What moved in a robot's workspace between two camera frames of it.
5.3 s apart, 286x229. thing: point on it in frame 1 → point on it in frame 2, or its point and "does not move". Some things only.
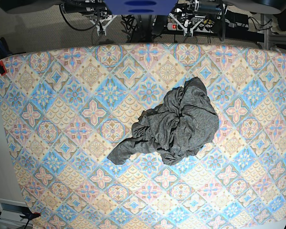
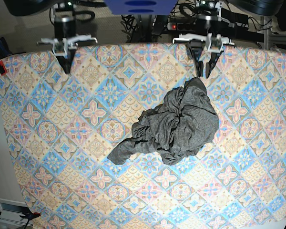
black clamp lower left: (29, 216) does not move
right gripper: (188, 27) → (214, 43)
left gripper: (101, 26) → (62, 46)
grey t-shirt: (186, 121) does not move
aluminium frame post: (266, 31) does not move
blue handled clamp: (3, 49) does not move
